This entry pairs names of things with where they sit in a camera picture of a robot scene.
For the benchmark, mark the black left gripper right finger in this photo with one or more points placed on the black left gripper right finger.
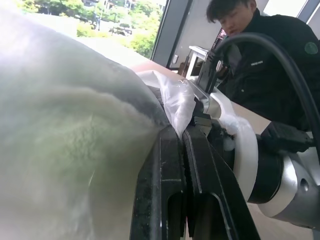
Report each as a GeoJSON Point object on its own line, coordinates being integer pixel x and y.
{"type": "Point", "coordinates": [210, 190]}

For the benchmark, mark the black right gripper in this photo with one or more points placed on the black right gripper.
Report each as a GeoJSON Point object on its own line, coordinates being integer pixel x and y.
{"type": "Point", "coordinates": [220, 140]}

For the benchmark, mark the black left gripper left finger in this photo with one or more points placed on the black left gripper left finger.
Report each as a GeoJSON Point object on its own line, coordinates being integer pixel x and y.
{"type": "Point", "coordinates": [155, 190]}

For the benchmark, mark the white side table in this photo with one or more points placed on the white side table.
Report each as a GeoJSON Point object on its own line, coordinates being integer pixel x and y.
{"type": "Point", "coordinates": [197, 51]}

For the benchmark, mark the person in black jacket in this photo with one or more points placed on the person in black jacket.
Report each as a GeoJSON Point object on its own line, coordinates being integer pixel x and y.
{"type": "Point", "coordinates": [270, 70]}

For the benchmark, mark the white wall switch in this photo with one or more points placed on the white wall switch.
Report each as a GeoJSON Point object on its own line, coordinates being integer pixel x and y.
{"type": "Point", "coordinates": [175, 60]}

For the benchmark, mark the dark window frame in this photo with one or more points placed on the dark window frame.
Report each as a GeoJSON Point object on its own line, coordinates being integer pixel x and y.
{"type": "Point", "coordinates": [165, 32]}

